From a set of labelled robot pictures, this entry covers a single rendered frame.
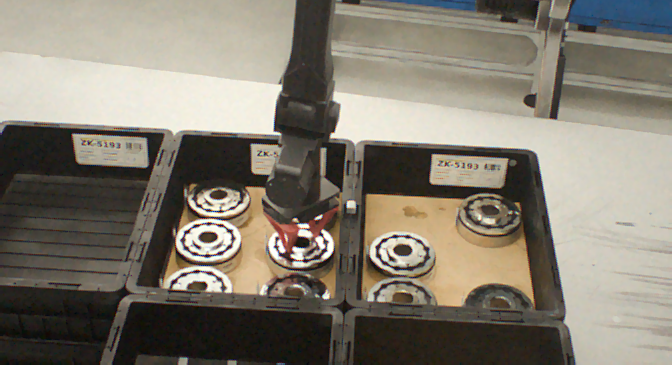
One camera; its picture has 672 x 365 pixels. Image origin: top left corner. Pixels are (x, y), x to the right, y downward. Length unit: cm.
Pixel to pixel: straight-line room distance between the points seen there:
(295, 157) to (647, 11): 225
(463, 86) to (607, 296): 197
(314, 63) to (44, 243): 57
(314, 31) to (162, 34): 268
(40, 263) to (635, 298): 99
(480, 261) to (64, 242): 66
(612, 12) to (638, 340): 189
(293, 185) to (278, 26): 266
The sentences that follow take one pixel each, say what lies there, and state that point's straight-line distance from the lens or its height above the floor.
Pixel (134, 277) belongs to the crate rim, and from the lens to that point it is 142.
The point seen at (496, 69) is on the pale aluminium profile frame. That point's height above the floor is 12.
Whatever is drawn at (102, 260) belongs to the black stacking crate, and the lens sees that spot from 161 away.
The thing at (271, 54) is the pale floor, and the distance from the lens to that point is 380.
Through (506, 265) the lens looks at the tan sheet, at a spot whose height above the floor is 83.
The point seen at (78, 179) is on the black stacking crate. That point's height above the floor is 83.
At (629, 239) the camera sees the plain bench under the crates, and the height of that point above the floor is 70.
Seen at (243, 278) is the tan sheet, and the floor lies 83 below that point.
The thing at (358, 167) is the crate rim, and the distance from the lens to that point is 163.
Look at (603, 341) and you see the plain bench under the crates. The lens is 171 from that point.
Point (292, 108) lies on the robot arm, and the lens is 137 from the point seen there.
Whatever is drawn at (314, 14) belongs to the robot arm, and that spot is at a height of 128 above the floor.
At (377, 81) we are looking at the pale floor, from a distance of 365.
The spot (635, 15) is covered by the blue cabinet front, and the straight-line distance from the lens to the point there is 347.
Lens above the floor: 187
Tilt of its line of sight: 36 degrees down
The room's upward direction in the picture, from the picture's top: 2 degrees clockwise
